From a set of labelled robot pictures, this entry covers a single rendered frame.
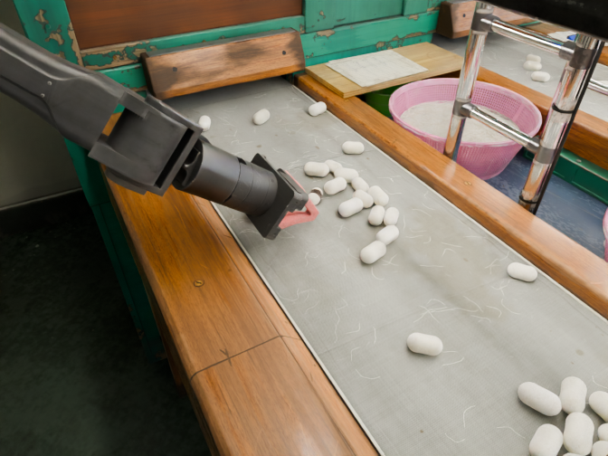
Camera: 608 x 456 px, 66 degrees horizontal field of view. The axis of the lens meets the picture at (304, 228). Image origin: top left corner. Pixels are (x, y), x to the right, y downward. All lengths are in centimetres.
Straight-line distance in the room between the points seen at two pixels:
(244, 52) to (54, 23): 31
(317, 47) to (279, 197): 56
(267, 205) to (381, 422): 26
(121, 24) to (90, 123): 47
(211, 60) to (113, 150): 47
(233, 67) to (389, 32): 40
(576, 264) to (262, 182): 37
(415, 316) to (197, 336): 23
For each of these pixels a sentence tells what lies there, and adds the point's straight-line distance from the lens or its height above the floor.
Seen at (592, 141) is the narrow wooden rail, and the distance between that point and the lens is 94.
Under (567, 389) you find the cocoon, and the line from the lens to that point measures 51.
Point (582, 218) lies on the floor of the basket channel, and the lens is 87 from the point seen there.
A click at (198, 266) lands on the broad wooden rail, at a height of 76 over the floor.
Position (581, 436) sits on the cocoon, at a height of 76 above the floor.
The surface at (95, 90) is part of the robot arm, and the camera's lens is 45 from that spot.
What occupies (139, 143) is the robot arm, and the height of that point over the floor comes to 93.
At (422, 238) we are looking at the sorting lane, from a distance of 63.
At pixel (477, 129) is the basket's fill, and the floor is 73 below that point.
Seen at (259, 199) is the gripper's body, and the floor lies 83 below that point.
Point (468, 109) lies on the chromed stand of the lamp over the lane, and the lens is 72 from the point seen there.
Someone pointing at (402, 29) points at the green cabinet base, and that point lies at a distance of 116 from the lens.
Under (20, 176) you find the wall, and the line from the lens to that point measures 194.
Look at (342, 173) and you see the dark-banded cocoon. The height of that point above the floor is 76.
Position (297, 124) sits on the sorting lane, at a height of 74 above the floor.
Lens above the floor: 114
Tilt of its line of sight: 40 degrees down
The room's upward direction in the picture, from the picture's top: straight up
